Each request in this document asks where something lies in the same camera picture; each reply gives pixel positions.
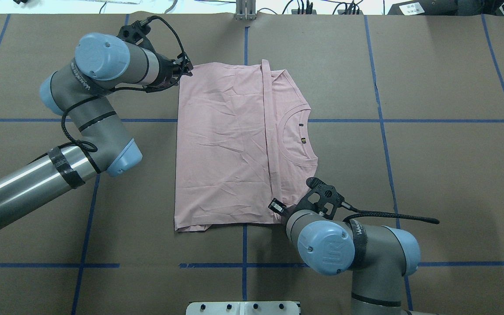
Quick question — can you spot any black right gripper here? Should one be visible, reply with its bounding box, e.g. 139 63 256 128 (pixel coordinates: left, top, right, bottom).
268 199 309 226

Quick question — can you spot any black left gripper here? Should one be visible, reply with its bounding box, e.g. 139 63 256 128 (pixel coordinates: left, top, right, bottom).
156 52 193 91

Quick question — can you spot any pink Snoopy t-shirt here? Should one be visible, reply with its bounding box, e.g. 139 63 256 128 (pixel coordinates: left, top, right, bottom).
174 59 318 232

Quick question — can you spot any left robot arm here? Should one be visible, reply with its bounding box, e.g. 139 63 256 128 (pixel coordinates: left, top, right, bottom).
0 31 193 230

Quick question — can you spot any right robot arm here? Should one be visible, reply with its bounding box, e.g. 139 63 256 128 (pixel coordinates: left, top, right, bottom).
268 196 439 315

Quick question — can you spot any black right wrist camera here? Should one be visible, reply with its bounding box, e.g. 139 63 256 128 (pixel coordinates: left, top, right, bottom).
297 177 345 220

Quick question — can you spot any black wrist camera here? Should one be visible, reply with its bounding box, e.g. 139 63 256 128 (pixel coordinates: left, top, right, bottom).
117 19 156 52
297 177 345 220

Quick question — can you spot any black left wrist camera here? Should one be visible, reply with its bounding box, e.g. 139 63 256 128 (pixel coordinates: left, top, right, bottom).
117 19 156 52

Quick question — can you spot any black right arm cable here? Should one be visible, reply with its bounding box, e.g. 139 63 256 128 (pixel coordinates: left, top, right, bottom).
342 204 440 225

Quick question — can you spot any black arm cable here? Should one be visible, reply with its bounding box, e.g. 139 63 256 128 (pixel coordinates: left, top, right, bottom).
61 16 188 175
342 204 440 225

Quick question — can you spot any aluminium frame post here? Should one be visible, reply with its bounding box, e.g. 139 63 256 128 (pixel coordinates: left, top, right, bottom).
234 0 257 21

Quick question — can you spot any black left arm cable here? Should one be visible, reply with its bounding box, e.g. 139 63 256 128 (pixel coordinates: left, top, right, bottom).
61 16 188 175

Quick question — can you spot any white pedestal column with base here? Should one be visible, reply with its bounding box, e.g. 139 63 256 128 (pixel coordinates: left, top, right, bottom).
185 301 301 315

